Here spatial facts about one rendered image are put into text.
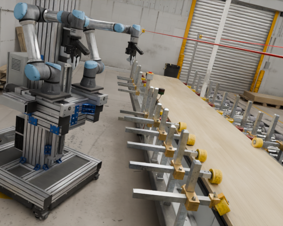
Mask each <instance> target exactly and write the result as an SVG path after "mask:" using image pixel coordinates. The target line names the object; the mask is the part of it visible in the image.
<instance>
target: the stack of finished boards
mask: <svg viewBox="0 0 283 226"><path fill-rule="evenodd" d="M243 95H244V96H246V97H248V98H250V99H252V100H253V101H259V102H264V103H269V104H276V105H282V106H283V97H278V96H271V95H266V94H261V93H255V92H250V91H244V93H243Z"/></svg>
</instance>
